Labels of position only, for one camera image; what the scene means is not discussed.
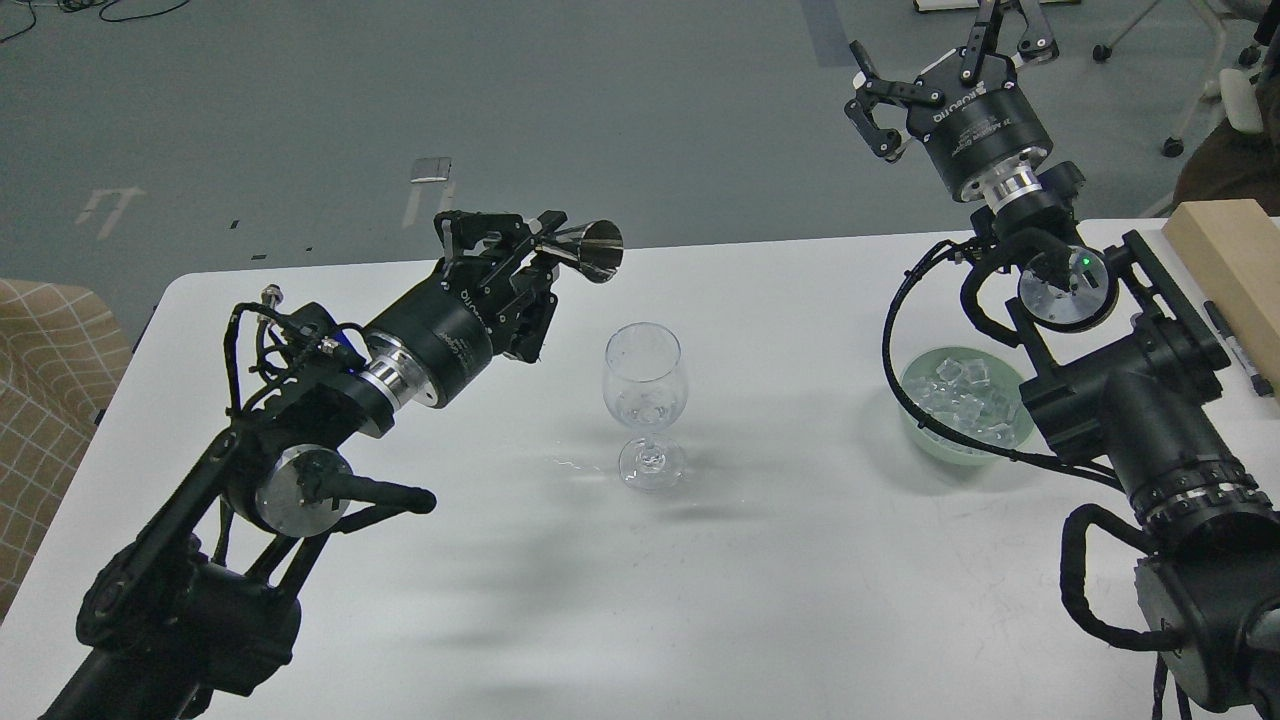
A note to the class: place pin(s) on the steel double jigger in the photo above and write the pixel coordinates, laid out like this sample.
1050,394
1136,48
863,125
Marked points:
594,250

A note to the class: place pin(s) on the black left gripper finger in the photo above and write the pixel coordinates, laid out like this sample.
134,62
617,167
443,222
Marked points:
522,322
485,251

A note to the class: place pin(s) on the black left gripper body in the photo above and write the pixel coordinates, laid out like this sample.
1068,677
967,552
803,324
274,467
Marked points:
435,342

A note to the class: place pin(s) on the black marker pen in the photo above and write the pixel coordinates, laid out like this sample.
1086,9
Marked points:
1259,383

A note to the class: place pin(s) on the clear wine glass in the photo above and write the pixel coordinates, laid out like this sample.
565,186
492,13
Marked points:
645,389

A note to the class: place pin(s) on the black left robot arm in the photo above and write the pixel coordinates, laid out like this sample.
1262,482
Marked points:
206,599

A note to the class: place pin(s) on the pile of clear ice cubes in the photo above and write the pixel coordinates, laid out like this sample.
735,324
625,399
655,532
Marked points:
972,393

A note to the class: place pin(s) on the light wooden block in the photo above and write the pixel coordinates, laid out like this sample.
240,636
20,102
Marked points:
1231,249

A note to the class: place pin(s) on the white office chair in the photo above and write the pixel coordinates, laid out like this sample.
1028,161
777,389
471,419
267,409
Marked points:
1230,89

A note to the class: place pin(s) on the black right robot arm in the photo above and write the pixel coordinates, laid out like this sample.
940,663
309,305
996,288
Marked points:
1124,366

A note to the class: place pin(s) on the tan checkered cushion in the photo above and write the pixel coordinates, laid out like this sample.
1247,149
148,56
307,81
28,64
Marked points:
63,355

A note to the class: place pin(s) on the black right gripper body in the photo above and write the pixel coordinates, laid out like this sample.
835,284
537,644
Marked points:
975,127

